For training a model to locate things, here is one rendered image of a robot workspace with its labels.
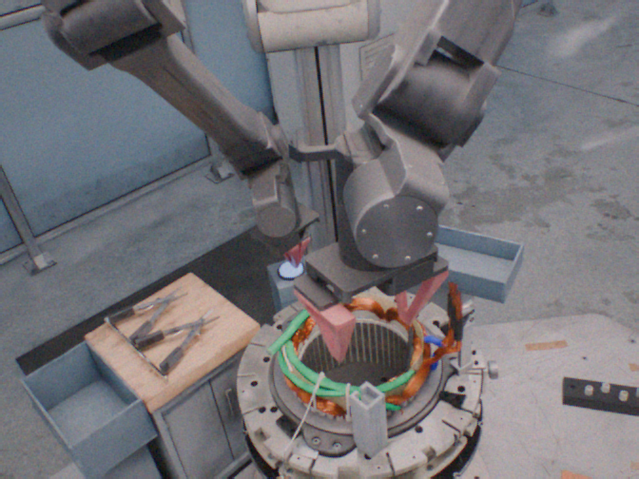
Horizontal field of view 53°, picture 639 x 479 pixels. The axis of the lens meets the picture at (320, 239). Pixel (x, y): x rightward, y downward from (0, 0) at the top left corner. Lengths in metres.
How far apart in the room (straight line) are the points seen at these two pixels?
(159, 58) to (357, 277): 0.30
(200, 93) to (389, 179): 0.36
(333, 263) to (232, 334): 0.46
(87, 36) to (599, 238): 2.54
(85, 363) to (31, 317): 1.87
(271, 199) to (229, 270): 1.90
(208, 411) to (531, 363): 0.62
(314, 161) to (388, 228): 0.75
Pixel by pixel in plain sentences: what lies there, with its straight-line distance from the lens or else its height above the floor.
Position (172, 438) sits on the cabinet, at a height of 0.96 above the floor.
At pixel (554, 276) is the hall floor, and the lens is 2.71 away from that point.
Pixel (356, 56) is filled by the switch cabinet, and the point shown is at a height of 0.60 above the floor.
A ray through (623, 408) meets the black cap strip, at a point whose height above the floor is 0.80.
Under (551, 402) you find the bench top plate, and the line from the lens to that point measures 1.25.
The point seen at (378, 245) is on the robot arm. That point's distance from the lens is 0.43.
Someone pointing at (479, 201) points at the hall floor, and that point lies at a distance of 3.09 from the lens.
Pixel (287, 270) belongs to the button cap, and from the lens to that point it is 1.10.
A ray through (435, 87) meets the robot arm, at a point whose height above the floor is 1.55.
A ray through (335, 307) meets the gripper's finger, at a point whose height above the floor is 1.37.
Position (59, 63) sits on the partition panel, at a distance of 2.94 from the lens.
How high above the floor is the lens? 1.74
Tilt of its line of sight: 37 degrees down
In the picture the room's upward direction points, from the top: 7 degrees counter-clockwise
